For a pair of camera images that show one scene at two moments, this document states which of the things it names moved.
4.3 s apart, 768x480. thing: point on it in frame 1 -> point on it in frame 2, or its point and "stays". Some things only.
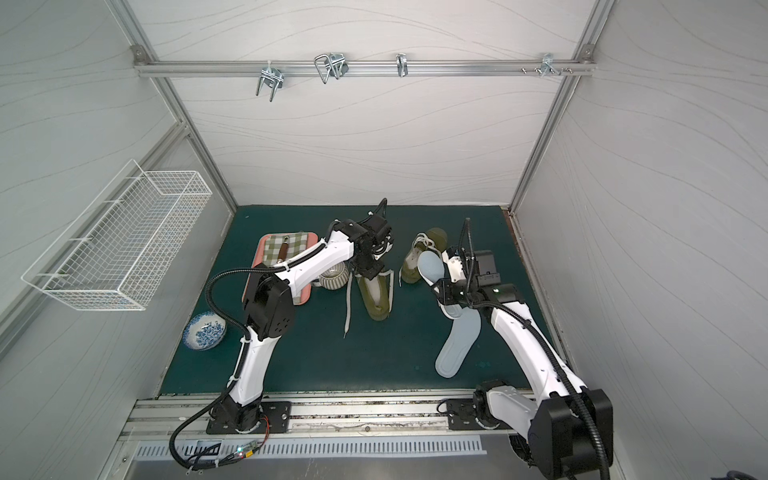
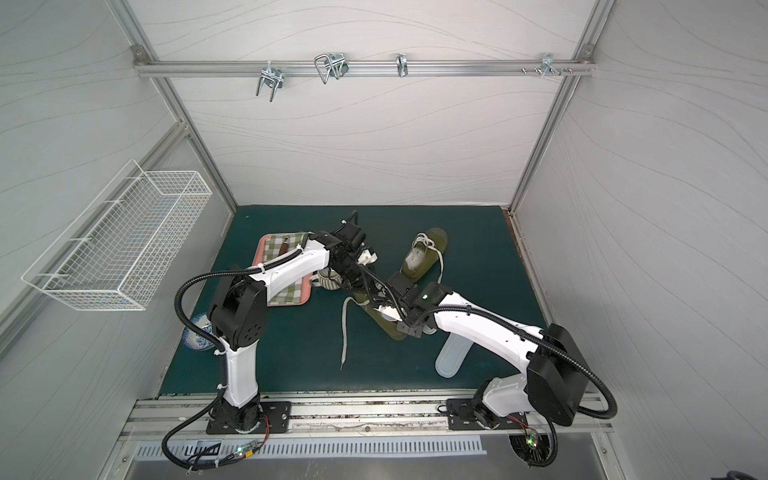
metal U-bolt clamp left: (272, 77) stays
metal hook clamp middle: (333, 64) stays
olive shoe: (377, 293) -> (363, 299)
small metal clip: (401, 60) stays
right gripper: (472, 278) -> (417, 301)
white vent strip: (308, 447) stays
